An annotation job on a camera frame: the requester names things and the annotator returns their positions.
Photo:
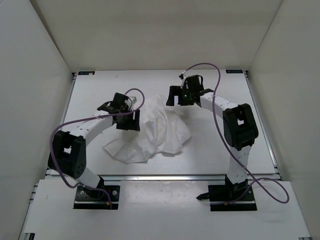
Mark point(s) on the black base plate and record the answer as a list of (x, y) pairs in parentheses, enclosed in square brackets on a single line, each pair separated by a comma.
[(221, 199), (97, 200)]

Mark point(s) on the left corner label sticker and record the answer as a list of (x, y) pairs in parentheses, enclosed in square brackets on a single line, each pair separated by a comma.
[(86, 73)]

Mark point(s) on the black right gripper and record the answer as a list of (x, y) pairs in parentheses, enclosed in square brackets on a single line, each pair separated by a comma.
[(177, 91)]

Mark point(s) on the white skirt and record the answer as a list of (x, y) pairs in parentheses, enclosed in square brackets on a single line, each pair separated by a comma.
[(161, 131)]

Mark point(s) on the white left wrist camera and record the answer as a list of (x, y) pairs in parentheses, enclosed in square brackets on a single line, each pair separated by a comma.
[(133, 100)]

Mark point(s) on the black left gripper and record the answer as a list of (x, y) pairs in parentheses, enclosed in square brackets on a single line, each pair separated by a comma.
[(133, 123)]

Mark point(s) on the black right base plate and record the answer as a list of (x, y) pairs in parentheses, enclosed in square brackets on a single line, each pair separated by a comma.
[(221, 199)]

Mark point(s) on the corner label sticker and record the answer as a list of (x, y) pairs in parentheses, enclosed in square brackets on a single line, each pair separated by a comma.
[(234, 71), (86, 73)]

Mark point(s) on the right corner label sticker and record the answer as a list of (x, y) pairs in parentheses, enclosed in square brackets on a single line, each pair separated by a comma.
[(234, 71)]

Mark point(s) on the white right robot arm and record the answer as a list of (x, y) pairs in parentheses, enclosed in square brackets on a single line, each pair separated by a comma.
[(239, 126)]

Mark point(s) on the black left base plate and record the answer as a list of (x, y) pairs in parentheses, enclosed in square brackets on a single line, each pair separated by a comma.
[(97, 200)]

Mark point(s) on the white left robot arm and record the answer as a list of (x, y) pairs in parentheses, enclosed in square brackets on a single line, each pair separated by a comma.
[(68, 142)]

